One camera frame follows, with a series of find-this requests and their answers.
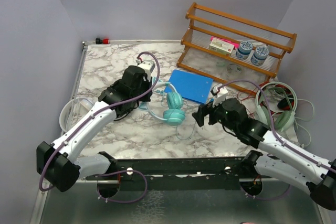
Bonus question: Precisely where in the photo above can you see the blue notebook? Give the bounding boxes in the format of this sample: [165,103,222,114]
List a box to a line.
[169,69,213,104]

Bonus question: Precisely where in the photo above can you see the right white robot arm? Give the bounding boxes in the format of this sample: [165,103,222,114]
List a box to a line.
[192,98,335,211]

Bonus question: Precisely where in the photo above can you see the tape roll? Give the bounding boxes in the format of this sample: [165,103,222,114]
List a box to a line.
[227,63,242,76]

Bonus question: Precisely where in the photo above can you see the red black headphones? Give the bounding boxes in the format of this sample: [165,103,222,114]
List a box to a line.
[268,84,295,111]

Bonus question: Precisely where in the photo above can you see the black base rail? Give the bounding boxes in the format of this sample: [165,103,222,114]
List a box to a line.
[86,151,262,191]

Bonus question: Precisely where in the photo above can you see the teal cat-ear headphones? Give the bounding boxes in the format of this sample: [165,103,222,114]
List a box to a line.
[138,78,185,126]

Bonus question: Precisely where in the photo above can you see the white over-ear headphones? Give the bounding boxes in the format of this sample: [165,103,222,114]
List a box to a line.
[59,97,94,132]

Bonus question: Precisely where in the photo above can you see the wooden shelf rack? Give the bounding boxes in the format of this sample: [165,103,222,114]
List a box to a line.
[176,3,297,84]

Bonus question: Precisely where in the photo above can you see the green headphones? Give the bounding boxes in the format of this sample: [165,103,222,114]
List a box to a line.
[255,81,316,146]

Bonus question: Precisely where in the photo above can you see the right blue-lid jar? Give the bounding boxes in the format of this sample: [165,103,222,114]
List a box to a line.
[251,46,269,66]

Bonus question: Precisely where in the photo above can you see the black blue headphones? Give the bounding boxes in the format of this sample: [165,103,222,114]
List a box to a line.
[114,101,139,121]

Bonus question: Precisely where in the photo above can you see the left blue-lid jar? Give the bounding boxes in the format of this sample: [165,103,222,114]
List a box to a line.
[236,40,253,60]

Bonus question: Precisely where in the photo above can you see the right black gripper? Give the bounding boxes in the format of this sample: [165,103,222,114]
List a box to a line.
[192,95,238,133]

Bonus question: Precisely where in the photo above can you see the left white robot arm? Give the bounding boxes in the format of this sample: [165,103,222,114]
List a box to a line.
[36,61,154,192]

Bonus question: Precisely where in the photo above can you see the white green box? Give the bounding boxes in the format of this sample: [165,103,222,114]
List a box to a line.
[209,38,234,57]

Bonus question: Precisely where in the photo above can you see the red black connector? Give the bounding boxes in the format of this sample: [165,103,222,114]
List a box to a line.
[95,38,110,45]

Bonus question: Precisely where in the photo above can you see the blue-lid jar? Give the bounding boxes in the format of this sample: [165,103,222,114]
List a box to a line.
[236,40,253,60]
[251,46,269,66]

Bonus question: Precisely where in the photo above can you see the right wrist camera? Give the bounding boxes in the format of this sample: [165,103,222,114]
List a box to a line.
[211,84,228,107]

